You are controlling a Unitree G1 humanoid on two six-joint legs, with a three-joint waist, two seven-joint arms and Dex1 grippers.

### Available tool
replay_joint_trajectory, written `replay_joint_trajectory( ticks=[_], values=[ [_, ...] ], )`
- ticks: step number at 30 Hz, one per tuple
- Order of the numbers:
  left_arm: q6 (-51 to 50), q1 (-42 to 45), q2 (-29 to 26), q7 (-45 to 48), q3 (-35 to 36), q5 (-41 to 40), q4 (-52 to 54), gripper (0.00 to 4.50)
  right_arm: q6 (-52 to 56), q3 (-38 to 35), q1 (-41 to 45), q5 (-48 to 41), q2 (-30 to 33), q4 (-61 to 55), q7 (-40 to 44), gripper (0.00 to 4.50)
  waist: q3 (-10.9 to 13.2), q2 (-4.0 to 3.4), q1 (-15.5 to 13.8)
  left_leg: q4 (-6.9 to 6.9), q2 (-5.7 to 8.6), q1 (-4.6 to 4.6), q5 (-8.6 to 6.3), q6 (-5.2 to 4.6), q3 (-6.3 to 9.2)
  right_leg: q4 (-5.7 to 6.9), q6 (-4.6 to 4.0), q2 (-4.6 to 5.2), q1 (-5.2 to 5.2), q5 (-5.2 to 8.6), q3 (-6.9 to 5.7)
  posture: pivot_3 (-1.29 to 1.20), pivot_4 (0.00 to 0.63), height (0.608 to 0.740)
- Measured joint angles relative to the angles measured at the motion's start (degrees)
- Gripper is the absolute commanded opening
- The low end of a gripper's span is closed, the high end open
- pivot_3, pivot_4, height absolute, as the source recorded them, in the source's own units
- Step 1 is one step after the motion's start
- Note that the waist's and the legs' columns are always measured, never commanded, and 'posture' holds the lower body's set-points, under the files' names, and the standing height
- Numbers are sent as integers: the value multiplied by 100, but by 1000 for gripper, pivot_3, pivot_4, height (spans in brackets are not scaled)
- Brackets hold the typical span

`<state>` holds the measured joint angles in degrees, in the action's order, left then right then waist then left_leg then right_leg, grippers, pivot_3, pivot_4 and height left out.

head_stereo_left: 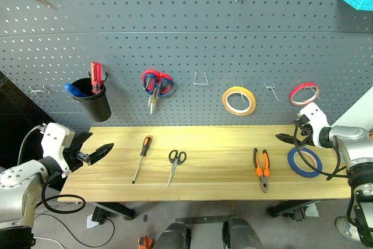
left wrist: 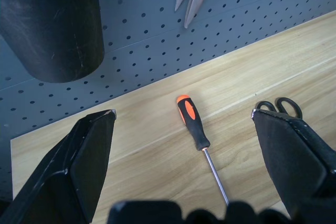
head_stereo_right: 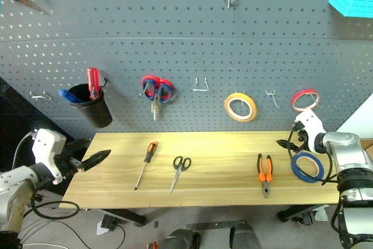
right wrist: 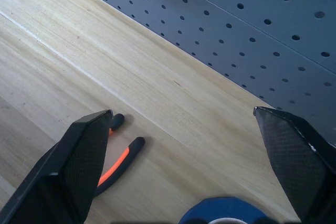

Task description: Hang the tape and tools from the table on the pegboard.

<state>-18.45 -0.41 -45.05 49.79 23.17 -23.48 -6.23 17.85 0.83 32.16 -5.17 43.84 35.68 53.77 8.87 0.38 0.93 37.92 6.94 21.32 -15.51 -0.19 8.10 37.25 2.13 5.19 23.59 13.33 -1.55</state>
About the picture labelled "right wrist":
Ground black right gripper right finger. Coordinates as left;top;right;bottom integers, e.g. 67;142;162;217
253;106;336;224

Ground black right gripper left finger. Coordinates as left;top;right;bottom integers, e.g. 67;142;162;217
0;109;114;224

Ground grey pegboard panel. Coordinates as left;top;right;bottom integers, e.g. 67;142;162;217
57;0;336;147

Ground orange and black pliers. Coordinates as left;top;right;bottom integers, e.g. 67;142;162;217
93;113;146;197

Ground blue tape roll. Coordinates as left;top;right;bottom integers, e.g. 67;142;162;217
178;196;276;224

